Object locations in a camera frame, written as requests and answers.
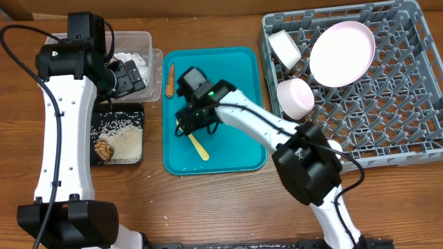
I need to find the brown food scrap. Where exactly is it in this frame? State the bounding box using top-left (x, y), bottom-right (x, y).
top-left (94, 140), bottom-right (114, 162)

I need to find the white rice pile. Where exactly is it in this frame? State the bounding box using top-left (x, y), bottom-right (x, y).
top-left (90, 112), bottom-right (144, 164)

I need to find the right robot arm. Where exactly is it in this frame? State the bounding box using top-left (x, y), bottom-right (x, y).
top-left (174, 66), bottom-right (366, 248)

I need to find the white plastic cup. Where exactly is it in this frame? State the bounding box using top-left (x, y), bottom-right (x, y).
top-left (328, 140), bottom-right (343, 159)

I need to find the yellow plastic spoon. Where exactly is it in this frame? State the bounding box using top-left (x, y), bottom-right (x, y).
top-left (174, 120), bottom-right (210, 161)

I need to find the orange carrot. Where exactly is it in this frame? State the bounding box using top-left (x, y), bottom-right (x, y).
top-left (165, 64), bottom-right (175, 98)

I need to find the large white plate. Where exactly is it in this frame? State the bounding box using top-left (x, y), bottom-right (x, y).
top-left (309, 21), bottom-right (375, 88)

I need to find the small white bowl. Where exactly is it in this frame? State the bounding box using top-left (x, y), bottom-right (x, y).
top-left (269, 30), bottom-right (301, 69)

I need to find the teal plastic tray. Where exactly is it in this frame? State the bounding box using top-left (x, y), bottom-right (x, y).
top-left (162, 47), bottom-right (268, 176)

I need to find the white napkin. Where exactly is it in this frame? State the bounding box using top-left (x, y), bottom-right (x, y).
top-left (114, 53), bottom-right (150, 86)

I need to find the clear plastic bin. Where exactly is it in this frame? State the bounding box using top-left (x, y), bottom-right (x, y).
top-left (44, 31), bottom-right (163, 104)

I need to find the white bowl with food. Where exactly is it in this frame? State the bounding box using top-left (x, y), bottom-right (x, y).
top-left (277, 78), bottom-right (314, 120)

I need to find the grey dishwasher rack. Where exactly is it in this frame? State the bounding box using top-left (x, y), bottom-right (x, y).
top-left (259, 1), bottom-right (442, 172)

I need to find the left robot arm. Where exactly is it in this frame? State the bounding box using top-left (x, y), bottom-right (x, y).
top-left (17, 12), bottom-right (149, 248)

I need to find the black plastic tray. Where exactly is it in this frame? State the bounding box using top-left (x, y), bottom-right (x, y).
top-left (89, 102), bottom-right (145, 166)

